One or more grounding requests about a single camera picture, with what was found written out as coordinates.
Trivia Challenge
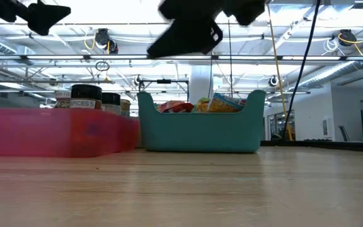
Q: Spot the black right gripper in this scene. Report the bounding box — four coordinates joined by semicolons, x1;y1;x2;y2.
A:
146;0;266;59

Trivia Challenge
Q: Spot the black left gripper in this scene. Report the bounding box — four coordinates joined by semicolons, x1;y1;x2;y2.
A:
0;0;72;36

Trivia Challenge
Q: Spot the pink green snack packet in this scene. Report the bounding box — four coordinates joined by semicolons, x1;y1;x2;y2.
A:
157;96;213;114

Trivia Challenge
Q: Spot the blue ramen packet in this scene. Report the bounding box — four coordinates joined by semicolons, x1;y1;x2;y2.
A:
205;92;248;114

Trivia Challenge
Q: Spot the black lid spices jar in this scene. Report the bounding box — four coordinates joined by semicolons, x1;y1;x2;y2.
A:
70;83;103;110

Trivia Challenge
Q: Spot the tan lid glass jar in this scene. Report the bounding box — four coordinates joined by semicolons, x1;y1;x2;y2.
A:
120;98;132;119

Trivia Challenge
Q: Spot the long ceiling light bar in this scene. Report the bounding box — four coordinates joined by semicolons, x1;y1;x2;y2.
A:
0;54;363;62

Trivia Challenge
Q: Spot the teal plastic bin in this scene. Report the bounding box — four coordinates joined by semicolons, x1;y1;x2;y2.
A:
136;89;267;154

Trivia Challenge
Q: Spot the red plastic tray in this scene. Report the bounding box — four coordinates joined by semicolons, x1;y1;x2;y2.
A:
0;107;141;158

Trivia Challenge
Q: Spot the grey office chair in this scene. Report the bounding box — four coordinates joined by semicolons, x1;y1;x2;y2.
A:
338;125;352;143

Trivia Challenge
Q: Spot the black cable with coil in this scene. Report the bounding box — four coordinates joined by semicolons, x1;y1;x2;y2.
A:
227;18;233;98

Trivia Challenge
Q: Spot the black ceiling cable reel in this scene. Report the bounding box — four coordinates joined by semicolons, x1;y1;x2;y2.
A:
337;28;358;48
95;27;120;55
267;74;279;88
133;74;146;92

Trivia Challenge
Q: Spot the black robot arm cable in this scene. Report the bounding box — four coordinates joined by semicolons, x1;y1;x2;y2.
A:
282;0;321;141

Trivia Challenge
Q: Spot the black metal table frame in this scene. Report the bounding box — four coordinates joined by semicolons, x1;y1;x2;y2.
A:
260;139;363;154

